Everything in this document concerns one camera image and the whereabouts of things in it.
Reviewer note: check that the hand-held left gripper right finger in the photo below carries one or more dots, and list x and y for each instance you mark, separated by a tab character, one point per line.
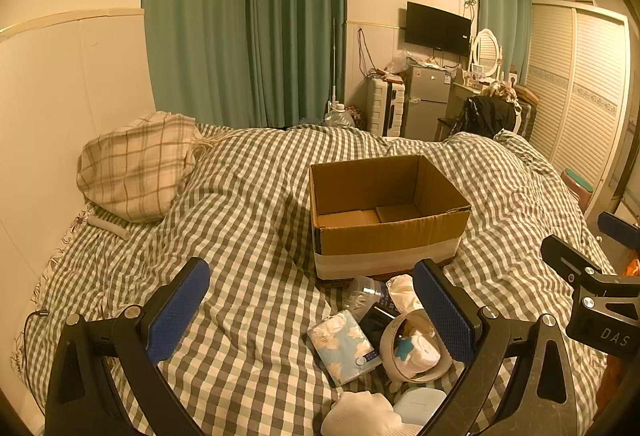
445	311

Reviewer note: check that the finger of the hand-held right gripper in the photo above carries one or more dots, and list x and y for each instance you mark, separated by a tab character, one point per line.
565	256
620	226

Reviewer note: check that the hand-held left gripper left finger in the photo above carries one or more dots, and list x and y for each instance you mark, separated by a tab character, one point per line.
180	311

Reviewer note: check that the cardboard box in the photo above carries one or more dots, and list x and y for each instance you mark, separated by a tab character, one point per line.
380	241

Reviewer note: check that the white tape roll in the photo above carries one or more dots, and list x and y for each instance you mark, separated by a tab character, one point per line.
426	352

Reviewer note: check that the crumpled white cloth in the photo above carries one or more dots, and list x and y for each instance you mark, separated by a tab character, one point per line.
402	291

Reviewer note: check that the small blue star-shaped item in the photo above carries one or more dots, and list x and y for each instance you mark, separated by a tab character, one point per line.
402	348

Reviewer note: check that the pink and teal stool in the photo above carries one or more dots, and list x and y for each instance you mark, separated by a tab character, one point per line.
577	183

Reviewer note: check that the clear plastic bottle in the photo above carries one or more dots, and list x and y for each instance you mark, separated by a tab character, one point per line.
362	291

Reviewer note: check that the light blue plastic box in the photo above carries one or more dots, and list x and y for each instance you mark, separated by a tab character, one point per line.
417	406

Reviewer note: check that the blue floral tissue packet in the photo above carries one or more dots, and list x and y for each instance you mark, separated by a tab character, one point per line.
340	341

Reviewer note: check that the white remote control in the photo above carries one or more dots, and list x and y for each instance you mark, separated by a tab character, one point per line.
107	226

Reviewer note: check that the green checked blanket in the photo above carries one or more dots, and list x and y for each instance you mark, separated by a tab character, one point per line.
250	216

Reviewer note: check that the white sock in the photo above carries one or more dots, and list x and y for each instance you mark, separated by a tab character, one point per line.
360	413

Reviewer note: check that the white louvred wardrobe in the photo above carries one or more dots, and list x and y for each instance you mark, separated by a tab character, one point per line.
575	86

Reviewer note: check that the plaid pillow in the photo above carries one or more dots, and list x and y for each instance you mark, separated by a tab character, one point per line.
135	166

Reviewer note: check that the black jacket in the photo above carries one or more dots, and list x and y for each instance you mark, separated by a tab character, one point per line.
487	114

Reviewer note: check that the grey refrigerator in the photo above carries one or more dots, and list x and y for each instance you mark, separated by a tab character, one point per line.
425	101

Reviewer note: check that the white suitcase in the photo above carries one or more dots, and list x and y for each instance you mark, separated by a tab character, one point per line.
385	106

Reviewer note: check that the white oval mirror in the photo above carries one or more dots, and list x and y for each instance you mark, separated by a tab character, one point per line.
486	51

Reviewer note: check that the large clear water jug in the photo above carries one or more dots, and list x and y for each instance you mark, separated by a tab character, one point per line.
339	116

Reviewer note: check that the narrow green curtain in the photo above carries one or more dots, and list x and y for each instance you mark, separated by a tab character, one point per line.
500	16

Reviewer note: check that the clear plastic bag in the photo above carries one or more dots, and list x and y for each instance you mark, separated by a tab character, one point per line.
398	62

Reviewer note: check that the thin white pole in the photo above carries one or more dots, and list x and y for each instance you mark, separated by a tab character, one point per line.
332	61

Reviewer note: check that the wide green curtain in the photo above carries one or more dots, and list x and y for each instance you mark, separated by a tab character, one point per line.
240	16

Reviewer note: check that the black wall television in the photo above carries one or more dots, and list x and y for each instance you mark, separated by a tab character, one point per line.
437	29

